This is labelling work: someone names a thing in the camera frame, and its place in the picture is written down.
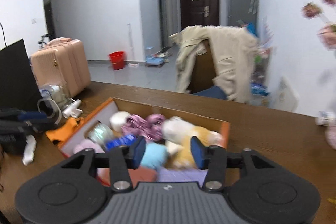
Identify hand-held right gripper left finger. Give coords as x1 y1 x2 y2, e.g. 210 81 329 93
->
61 135 146 192

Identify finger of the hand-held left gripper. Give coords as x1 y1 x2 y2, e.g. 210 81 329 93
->
17 112 48 122
18 118 57 133

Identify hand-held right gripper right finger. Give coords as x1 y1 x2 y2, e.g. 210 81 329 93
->
191 136 276 192

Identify yellow plush toy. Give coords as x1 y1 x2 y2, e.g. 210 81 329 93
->
168 126 224 169

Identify light blue plush toy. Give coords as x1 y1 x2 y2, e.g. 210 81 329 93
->
143 143 169 169

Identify blue tissue packet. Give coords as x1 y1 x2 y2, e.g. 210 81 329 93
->
105 134 137 152

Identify brown sponge block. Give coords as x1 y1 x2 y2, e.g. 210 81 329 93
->
128 167 158 187

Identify pink satin scrunchie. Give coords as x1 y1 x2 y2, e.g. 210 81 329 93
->
122 113 167 142

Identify purple towel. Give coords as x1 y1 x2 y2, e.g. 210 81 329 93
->
157 168 208 187

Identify white plush toy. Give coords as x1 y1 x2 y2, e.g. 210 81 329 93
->
161 116 195 141

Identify white sponge roll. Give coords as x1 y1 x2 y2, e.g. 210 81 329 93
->
109 111 131 133

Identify red cardboard box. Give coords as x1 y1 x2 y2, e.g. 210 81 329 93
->
58 97 231 187

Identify white puff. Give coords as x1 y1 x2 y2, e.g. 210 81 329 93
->
88 121 114 145

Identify crumpled white tissue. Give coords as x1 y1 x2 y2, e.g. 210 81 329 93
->
22 134 37 166

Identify orange pouch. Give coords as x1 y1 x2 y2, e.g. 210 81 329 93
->
45 117 85 145

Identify clear plastic bags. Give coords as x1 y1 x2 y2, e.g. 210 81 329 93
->
39 83 71 106

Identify small white bottle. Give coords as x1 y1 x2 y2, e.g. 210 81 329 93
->
62 99 83 118

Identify black paper bag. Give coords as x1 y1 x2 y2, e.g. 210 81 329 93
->
0 21 43 112

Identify pink suitcase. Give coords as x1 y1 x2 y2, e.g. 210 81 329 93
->
31 39 92 98

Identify wooden chair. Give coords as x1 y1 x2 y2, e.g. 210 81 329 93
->
187 40 229 101

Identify red plastic bucket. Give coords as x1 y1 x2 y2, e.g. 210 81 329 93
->
109 51 125 70

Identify clutter on floor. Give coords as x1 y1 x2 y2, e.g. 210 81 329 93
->
145 47 171 66

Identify beige coat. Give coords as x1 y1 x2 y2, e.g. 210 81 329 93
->
169 25 259 103

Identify small white box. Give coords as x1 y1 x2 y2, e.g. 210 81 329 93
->
316 111 335 126

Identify pink textured vase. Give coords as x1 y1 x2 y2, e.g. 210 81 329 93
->
325 124 336 150

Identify dark brown entrance door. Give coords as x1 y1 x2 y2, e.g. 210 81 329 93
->
179 0 220 30

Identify dark side doorway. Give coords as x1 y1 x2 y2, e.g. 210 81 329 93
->
156 0 169 47

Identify dried pink roses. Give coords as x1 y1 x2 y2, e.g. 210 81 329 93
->
302 0 336 50

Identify white cable bundle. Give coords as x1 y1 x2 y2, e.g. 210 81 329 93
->
37 98 64 125

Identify colourful items by wall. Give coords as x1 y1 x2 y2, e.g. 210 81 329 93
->
249 16 274 106

